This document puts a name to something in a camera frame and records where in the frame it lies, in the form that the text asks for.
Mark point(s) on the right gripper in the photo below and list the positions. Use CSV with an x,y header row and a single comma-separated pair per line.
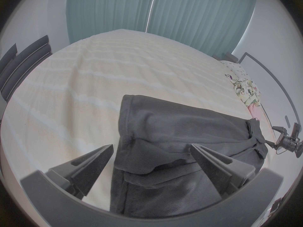
x,y
290,143

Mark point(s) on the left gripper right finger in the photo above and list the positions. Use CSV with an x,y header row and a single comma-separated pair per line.
x,y
222,171

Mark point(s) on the white printed pyjama top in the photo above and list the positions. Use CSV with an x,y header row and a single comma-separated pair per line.
x,y
246,91

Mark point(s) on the black T-shirt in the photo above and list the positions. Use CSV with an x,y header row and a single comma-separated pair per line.
x,y
177,131

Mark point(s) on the bed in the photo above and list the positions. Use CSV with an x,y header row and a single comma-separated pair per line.
x,y
94,79

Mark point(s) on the pink garment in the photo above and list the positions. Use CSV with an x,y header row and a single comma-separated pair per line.
x,y
254,111

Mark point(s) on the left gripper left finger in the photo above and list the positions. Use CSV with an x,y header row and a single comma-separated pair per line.
x,y
90,171

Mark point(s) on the white printed pillow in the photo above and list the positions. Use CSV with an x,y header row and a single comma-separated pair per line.
x,y
234,67

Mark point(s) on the blue-green curtain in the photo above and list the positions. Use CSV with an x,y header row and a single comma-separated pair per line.
x,y
106,8
201,15

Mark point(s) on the dark chest of drawers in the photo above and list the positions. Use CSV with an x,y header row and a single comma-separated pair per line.
x,y
26,63

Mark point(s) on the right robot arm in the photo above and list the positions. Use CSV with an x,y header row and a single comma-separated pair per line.
x,y
296,131

